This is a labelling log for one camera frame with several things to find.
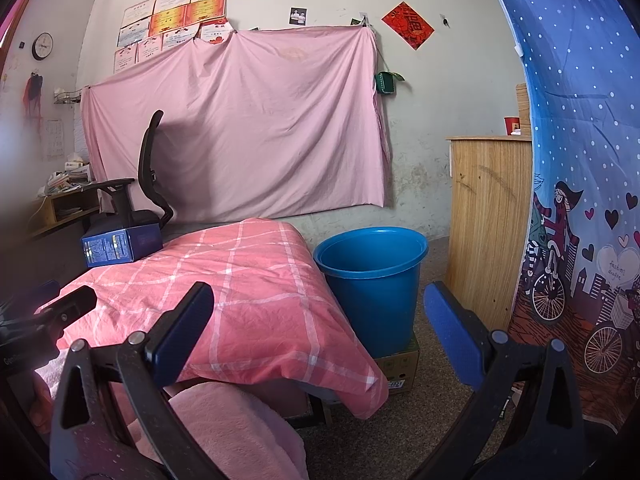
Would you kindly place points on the stack of books and papers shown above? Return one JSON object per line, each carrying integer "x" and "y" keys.
{"x": 70, "y": 177}

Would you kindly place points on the green wall basket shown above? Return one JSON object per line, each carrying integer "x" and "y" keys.
{"x": 385, "y": 84}

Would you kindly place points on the black wall hook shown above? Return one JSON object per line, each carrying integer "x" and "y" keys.
{"x": 445, "y": 21}

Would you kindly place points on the blue printed curtain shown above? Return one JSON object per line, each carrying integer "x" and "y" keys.
{"x": 575, "y": 110}

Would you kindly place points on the red hanging scarf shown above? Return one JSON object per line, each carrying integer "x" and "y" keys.
{"x": 33, "y": 92}

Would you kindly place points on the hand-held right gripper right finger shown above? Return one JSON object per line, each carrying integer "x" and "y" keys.
{"x": 452, "y": 332}

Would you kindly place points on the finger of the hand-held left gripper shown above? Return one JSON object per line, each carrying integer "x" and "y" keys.
{"x": 47, "y": 290}
{"x": 75, "y": 302}

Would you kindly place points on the pink wall sheet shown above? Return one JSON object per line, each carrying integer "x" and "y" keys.
{"x": 250, "y": 125}

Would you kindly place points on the dark blue cardboard box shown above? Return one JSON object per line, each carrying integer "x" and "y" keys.
{"x": 110, "y": 247}

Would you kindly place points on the wooden cabinet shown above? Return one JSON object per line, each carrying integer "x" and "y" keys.
{"x": 485, "y": 220}

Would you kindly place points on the blue plastic bucket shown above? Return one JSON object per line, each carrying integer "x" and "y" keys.
{"x": 380, "y": 305}

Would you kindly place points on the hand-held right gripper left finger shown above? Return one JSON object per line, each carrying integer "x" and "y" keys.
{"x": 182, "y": 330}

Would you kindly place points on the brown cardboard box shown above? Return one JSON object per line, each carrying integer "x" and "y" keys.
{"x": 400, "y": 365}

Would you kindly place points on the red diamond wall poster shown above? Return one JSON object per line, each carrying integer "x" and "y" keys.
{"x": 407, "y": 26}

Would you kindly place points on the wooden desk shelf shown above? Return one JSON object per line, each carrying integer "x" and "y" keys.
{"x": 65, "y": 210}

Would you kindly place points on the pink fluffy blanket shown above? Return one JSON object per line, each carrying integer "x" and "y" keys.
{"x": 225, "y": 430}

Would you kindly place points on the white wall calendar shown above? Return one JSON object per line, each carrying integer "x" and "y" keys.
{"x": 55, "y": 137}

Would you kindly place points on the pink checked blanket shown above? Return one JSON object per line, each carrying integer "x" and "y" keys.
{"x": 250, "y": 300}

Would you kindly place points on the small wall photo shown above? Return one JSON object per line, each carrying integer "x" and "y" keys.
{"x": 299, "y": 16}

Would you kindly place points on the black office chair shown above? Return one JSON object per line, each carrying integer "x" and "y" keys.
{"x": 147, "y": 155}

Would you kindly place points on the red paper cup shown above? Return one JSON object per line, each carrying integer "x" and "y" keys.
{"x": 511, "y": 126}

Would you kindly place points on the dark wooden table frame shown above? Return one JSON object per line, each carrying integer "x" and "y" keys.
{"x": 315, "y": 410}

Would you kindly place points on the round wall clock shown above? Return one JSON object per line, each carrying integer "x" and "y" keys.
{"x": 42, "y": 46}

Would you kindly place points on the group of wall certificates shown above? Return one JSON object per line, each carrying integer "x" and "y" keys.
{"x": 190, "y": 10}

